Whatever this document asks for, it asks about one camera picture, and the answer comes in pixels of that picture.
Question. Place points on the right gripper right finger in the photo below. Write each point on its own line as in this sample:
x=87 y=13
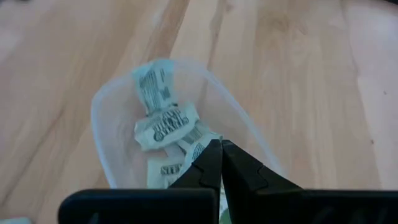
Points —
x=264 y=202

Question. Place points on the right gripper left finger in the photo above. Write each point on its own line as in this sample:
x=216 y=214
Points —
x=192 y=202

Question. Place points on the clear plastic bin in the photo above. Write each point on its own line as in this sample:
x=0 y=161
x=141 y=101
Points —
x=118 y=124

